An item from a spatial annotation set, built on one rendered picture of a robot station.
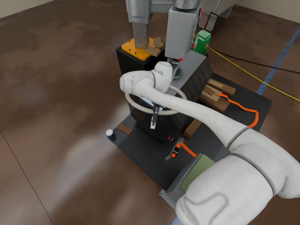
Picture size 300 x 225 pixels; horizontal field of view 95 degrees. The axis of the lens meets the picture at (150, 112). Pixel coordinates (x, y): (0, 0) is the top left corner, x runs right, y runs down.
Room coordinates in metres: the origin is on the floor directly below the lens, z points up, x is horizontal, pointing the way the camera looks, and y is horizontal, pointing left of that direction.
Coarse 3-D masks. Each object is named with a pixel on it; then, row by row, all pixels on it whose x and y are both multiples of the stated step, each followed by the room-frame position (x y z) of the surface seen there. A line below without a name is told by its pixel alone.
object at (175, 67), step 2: (170, 58) 1.26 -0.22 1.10; (168, 60) 1.20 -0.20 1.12; (168, 62) 1.20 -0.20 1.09; (170, 62) 1.22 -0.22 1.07; (178, 62) 1.16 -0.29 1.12; (172, 64) 1.19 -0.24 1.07; (174, 64) 1.19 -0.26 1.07; (176, 64) 1.19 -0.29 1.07; (178, 64) 1.14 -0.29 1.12; (172, 66) 1.16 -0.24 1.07; (174, 66) 1.16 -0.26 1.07; (176, 66) 1.16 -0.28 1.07; (178, 66) 1.14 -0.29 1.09; (172, 68) 1.13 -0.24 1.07; (174, 68) 1.13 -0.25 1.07; (176, 68) 1.08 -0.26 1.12; (172, 70) 1.10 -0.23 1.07; (174, 70) 1.10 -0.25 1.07; (176, 70) 1.07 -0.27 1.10; (172, 72) 1.07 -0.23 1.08; (174, 72) 1.02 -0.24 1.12; (172, 74) 1.04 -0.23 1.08; (174, 74) 0.99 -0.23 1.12; (172, 76) 0.96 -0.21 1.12; (174, 76) 1.00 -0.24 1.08; (172, 78) 0.94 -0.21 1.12; (172, 80) 0.94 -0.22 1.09; (170, 84) 0.86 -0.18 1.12
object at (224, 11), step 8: (208, 0) 3.96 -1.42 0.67; (216, 0) 3.84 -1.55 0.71; (224, 0) 3.82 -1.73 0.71; (232, 0) 4.26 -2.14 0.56; (208, 8) 3.92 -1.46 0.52; (216, 8) 3.80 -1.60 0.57; (224, 8) 3.98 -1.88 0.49; (208, 16) 4.01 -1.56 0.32; (216, 16) 3.75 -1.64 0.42; (224, 16) 4.64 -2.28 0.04; (200, 24) 4.11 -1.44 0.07; (208, 24) 3.96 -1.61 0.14
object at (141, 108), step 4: (172, 88) 0.83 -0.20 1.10; (176, 88) 0.81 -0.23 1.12; (180, 92) 0.75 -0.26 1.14; (128, 96) 0.62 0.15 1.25; (184, 96) 0.69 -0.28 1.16; (128, 100) 0.59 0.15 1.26; (132, 100) 0.58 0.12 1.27; (132, 104) 0.54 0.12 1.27; (136, 104) 0.53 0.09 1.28; (140, 108) 0.50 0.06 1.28; (144, 108) 0.50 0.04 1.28; (148, 108) 0.50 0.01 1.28; (148, 112) 0.48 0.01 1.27; (152, 112) 0.47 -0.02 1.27; (160, 112) 0.47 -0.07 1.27; (164, 112) 0.47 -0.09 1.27; (168, 112) 0.48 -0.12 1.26; (172, 112) 0.48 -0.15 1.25; (176, 112) 0.49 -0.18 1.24
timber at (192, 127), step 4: (196, 120) 1.03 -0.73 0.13; (192, 124) 0.96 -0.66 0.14; (196, 124) 0.96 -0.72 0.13; (188, 128) 0.90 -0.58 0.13; (192, 128) 0.89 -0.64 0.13; (196, 128) 0.89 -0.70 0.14; (184, 132) 0.85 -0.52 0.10; (188, 132) 0.83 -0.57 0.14; (192, 132) 0.83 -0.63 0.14; (188, 136) 0.79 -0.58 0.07
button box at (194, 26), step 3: (198, 15) 1.23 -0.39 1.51; (198, 18) 1.22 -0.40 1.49; (195, 21) 1.16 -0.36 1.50; (195, 24) 1.16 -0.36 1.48; (192, 27) 1.17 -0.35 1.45; (195, 27) 1.16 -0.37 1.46; (192, 30) 1.16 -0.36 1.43; (192, 33) 1.16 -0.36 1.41; (192, 36) 1.16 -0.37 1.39; (189, 39) 1.17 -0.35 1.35; (192, 39) 1.19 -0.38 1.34; (189, 42) 1.16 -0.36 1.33; (189, 45) 1.16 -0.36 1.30; (189, 48) 1.16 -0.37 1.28; (186, 51) 1.17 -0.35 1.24
